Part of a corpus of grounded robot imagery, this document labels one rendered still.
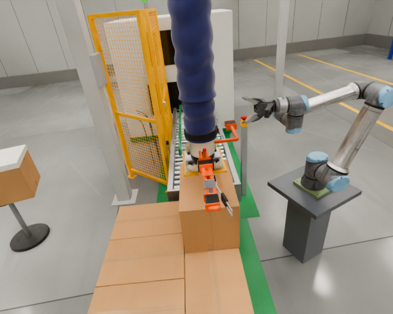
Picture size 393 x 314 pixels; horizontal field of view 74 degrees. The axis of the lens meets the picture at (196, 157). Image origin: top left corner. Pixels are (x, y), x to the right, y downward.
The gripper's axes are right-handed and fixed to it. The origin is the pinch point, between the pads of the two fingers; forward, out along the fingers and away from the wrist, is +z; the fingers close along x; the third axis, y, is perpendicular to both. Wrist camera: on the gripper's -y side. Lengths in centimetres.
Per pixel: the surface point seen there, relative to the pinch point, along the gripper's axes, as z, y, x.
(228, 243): 11, -5, -97
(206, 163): 21.6, 1.4, -31.7
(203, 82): 18.6, 16.1, 13.6
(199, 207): 28, -2, -63
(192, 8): 21, 16, 51
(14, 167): 189, 76, -59
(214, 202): 22, -36, -31
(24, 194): 193, 75, -89
